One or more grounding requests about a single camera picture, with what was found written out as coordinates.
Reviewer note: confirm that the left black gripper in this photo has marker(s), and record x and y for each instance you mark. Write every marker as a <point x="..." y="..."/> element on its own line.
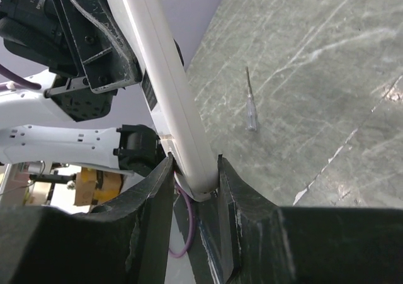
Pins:
<point x="81" y="43"/>

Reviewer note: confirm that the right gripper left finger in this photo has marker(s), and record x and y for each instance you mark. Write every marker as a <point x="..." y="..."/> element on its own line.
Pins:
<point x="124" y="240"/>

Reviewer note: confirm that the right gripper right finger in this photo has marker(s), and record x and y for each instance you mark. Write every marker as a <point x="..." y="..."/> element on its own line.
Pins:
<point x="265" y="243"/>

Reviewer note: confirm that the white remote control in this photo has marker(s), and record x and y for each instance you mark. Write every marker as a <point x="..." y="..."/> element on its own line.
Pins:
<point x="175" y="116"/>

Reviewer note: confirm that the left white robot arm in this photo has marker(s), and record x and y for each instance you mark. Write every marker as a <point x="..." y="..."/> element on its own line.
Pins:
<point x="26" y="138"/>

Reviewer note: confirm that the cardboard box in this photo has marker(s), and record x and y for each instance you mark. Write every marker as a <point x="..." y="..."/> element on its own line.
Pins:
<point x="94" y="187"/>

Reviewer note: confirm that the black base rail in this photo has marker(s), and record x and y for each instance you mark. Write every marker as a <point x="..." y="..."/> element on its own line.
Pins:
<point x="198" y="227"/>

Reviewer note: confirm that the clear handled screwdriver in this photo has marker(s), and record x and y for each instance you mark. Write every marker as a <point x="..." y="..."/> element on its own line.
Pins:
<point x="252" y="120"/>

